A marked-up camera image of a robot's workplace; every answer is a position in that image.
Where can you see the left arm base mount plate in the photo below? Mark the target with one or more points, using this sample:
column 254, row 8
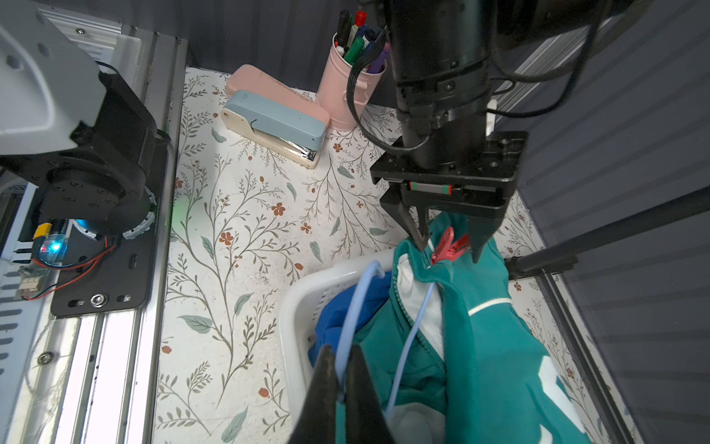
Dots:
column 82, row 270

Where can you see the pink and teal flat cases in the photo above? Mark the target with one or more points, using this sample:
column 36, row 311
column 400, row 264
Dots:
column 248, row 78

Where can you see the white perforated laundry basket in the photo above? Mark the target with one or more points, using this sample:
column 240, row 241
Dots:
column 300, row 310

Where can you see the red clothespin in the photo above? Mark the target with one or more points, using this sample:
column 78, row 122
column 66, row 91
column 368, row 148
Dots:
column 450, row 248

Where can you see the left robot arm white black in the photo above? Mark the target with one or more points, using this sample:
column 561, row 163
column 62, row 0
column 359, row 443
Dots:
column 86, row 137

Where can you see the green jacket orange letter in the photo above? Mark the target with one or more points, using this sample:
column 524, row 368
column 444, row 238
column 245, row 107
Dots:
column 452, row 362

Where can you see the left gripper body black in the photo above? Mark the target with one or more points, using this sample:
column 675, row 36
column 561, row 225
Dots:
column 481, row 189

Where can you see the blue red white jacket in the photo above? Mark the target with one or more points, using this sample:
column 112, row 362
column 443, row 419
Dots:
column 331, row 320

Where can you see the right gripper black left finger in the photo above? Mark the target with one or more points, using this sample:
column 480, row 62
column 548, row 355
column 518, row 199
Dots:
column 317, row 422

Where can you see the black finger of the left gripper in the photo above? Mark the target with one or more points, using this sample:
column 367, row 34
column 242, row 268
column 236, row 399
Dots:
column 481, row 230
column 413, row 219

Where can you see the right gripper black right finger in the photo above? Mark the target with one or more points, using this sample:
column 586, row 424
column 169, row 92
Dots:
column 365, row 421

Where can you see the black clothes rack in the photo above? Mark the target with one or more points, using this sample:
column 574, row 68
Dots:
column 544, row 264

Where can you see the teal stapler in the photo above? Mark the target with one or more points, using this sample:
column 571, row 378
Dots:
column 283, row 130

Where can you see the pink pen cup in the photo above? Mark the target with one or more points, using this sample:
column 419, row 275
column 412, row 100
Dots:
column 353, row 38

